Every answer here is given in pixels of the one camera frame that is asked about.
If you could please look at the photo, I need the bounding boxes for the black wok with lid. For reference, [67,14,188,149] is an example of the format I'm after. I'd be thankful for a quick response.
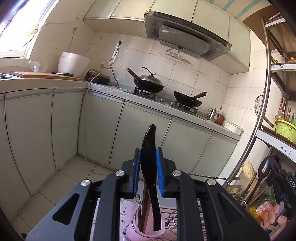
[126,66,165,93]

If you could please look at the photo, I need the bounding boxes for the steel kettle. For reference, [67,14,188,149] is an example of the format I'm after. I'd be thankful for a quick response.
[207,108,220,121]

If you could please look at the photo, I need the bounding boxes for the wooden chopstick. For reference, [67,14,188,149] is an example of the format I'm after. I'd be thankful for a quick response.
[142,183,151,233]
[137,199,144,229]

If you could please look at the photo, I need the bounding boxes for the orange snack packet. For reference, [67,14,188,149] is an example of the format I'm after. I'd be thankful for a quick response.
[255,200,274,219]

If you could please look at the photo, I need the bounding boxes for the white dish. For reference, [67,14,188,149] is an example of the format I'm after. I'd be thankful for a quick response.
[224,120,244,135]

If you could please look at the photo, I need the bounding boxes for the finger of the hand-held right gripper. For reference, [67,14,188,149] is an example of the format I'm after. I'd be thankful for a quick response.
[268,156,286,183]

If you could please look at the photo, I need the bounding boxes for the black spoon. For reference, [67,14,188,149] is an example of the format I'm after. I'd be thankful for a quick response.
[246,156,271,202]

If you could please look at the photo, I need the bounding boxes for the gas stove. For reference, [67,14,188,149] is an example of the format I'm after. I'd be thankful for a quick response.
[125,88,199,114]

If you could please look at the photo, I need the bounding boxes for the upper kitchen cabinets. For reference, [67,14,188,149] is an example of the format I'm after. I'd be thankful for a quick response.
[83,0,251,75]

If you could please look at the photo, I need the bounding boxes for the black wok wooden handle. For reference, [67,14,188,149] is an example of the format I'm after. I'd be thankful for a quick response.
[174,91,207,108]

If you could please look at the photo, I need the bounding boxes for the metal storage shelf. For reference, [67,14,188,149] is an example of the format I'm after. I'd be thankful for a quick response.
[227,14,296,209]

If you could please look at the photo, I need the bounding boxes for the black power cable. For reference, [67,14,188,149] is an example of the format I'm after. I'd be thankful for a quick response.
[110,41,122,86]

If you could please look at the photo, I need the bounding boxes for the black induction cooker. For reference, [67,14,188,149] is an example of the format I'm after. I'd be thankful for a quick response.
[84,69,111,84]

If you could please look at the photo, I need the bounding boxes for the floral printed tablecloth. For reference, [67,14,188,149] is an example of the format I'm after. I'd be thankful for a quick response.
[89,198,130,241]

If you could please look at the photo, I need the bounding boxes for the bag of dried noodles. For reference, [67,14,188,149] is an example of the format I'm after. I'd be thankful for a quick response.
[231,162,258,197]

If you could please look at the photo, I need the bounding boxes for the wooden cutting board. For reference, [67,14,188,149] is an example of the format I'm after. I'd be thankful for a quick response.
[9,71,85,81]

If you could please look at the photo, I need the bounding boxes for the metal strainer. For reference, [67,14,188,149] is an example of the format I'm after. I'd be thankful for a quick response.
[254,95,274,128]

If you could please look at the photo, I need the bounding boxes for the range hood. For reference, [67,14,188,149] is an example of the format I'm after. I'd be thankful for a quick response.
[144,10,232,62]

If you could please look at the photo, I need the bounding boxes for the white rice cooker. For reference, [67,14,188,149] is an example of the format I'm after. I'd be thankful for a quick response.
[57,52,90,78]

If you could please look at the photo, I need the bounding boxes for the person's right hand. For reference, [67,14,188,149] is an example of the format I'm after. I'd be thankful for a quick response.
[260,204,289,237]

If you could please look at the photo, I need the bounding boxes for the white power cable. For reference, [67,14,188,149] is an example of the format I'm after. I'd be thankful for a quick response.
[82,72,109,175]

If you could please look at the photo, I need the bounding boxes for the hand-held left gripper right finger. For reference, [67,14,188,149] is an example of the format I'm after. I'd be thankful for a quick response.
[156,147,271,241]

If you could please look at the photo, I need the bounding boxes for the black table knife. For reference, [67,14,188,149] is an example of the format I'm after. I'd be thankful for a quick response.
[140,124,162,232]

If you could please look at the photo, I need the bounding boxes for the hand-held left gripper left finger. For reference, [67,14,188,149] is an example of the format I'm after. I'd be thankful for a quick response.
[25,148,141,241]

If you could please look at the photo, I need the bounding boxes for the window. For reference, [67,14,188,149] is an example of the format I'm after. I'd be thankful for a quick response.
[0,0,56,58]

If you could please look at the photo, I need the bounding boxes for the glass bottles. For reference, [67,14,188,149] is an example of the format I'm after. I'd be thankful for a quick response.
[275,101,296,127]

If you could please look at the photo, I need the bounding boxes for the grey kitchen base cabinets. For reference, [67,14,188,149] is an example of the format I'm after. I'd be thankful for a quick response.
[0,86,241,220]

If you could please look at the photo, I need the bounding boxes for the green plastic basket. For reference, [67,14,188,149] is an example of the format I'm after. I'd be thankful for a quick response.
[275,119,296,144]

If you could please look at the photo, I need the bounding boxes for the pink plastic cup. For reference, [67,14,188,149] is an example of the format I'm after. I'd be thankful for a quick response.
[124,195,167,241]

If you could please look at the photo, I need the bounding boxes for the metal wire utensil rack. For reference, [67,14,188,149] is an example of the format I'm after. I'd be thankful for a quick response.
[122,173,248,241]

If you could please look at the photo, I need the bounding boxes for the crumpled clear plastic bag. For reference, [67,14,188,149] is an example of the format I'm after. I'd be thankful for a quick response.
[28,60,47,73]

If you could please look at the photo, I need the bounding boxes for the small wall shelf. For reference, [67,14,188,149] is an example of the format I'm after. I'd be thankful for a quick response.
[159,49,193,66]

